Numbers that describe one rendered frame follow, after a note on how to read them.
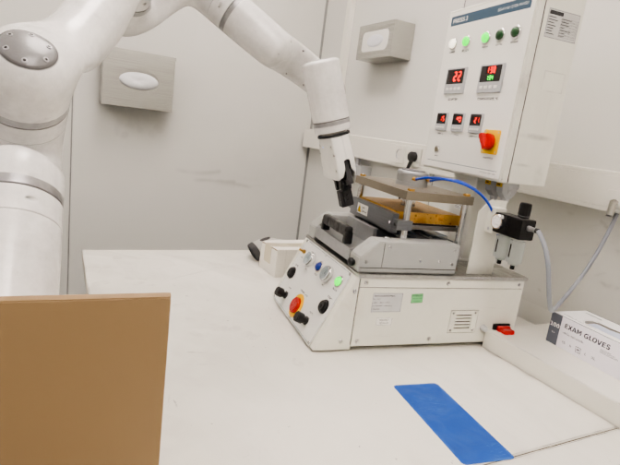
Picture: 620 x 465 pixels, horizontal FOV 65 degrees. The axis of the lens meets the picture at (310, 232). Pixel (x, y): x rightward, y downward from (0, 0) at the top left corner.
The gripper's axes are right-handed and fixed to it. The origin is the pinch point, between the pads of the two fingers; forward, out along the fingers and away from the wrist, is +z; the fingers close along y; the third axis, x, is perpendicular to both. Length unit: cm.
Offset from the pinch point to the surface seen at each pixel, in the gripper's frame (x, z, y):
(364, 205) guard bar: 6.2, 4.2, -3.4
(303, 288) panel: -14.3, 20.1, -2.8
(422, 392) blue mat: -5.0, 32.5, 33.6
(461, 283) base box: 18.2, 23.2, 16.3
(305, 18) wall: 57, -57, -154
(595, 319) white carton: 45, 38, 28
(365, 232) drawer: 2.2, 8.9, 3.3
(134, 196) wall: -51, 9, -147
